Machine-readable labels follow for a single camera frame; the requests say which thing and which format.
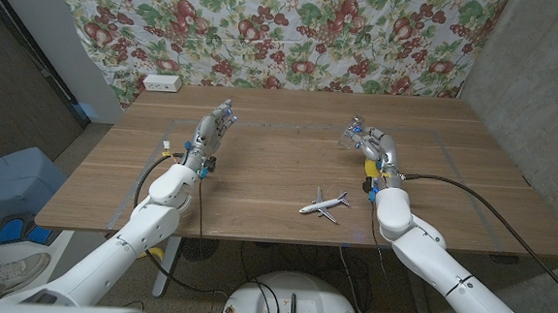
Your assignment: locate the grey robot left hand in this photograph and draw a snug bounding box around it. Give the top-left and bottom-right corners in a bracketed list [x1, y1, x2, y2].
[180, 95, 240, 180]

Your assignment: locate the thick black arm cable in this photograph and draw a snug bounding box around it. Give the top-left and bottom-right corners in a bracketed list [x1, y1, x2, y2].
[395, 172, 558, 305]
[127, 151, 236, 298]

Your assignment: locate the white power outlet box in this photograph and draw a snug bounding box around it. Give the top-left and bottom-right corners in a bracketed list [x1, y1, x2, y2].
[141, 73, 184, 94]

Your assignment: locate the round black fan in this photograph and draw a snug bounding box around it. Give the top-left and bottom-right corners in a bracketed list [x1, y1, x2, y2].
[179, 236, 221, 264]

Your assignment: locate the thin black left wrist cable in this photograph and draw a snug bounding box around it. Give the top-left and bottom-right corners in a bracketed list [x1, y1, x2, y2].
[197, 176, 208, 238]

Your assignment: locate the grey table leg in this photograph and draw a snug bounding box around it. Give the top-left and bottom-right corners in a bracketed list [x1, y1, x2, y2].
[404, 268, 433, 313]

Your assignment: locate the white toy airplane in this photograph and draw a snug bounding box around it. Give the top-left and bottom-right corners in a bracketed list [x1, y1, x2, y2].
[297, 185, 352, 226]

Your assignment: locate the white sneaker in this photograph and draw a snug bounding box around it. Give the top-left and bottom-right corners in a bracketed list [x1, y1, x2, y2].
[0, 249, 52, 304]

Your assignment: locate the yellow toy banana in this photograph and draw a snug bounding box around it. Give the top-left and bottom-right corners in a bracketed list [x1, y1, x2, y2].
[363, 157, 382, 179]

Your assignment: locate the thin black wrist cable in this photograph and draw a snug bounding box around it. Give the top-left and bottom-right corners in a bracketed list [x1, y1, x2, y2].
[362, 199, 427, 313]
[197, 176, 208, 238]

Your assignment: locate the fruit print backdrop cloth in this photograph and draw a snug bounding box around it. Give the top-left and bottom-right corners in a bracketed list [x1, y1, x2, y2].
[37, 0, 512, 134]

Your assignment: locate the clear glass salt shaker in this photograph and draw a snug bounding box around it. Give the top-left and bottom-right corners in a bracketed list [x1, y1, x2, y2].
[337, 113, 366, 151]

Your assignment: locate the blue grey plastic bin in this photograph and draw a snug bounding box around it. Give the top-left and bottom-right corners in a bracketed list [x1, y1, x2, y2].
[0, 144, 70, 230]

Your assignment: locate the white connector with yellow wire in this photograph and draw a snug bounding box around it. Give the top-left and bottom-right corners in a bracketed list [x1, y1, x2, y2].
[161, 140, 184, 159]

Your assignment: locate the white table leg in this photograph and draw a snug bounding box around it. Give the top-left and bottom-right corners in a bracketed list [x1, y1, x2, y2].
[151, 235, 184, 299]

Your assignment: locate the blue and black foot pedal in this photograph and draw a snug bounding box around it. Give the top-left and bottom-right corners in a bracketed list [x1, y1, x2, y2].
[0, 210, 56, 249]

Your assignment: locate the white robot torso base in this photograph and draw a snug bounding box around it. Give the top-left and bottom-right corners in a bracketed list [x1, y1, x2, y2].
[219, 266, 365, 313]

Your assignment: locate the white floor platform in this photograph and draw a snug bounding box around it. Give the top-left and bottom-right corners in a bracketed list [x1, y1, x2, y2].
[0, 221, 76, 281]

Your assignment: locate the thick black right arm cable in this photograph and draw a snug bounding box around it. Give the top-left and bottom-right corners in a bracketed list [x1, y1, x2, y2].
[395, 172, 558, 305]

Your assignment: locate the grey floor cable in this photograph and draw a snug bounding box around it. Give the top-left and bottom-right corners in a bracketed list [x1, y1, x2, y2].
[334, 244, 393, 313]

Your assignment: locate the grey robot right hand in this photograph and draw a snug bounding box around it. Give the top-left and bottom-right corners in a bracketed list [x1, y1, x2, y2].
[342, 121, 408, 191]

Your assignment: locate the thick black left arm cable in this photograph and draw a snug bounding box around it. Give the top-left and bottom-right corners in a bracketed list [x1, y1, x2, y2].
[127, 151, 236, 298]

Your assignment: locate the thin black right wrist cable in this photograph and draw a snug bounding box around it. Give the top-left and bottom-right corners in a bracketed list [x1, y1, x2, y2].
[362, 199, 427, 313]

